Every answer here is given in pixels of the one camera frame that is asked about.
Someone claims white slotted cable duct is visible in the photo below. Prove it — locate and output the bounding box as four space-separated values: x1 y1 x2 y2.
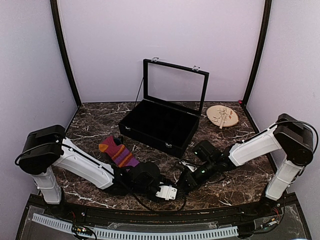
31 213 239 240

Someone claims black left frame post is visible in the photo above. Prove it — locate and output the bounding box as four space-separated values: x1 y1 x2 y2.
50 0 82 108

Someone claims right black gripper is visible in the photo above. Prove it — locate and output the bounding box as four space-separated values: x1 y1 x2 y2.
178 159 217 192

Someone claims black right frame post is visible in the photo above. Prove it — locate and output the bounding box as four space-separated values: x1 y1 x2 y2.
242 0 273 107

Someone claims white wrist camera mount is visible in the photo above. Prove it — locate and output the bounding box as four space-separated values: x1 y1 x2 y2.
155 185 178 201
179 160 197 172

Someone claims black right camera cable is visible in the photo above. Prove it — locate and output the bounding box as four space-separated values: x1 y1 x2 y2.
268 119 315 156

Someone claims black display case box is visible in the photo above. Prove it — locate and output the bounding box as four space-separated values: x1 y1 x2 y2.
118 57 210 158

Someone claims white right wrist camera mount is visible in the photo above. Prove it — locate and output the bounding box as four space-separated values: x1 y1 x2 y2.
179 160 197 172

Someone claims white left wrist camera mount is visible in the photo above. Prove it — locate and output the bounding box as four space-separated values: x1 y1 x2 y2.
155 185 178 201

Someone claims purple orange striped sock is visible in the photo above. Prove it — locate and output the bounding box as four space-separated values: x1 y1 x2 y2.
98 135 140 168

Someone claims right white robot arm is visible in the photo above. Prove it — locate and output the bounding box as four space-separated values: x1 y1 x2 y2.
177 113 319 217

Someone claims black frame post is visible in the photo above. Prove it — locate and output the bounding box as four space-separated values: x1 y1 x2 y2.
50 0 82 108
242 0 273 107

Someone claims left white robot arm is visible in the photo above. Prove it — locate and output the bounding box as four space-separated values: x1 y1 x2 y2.
14 125 186 218

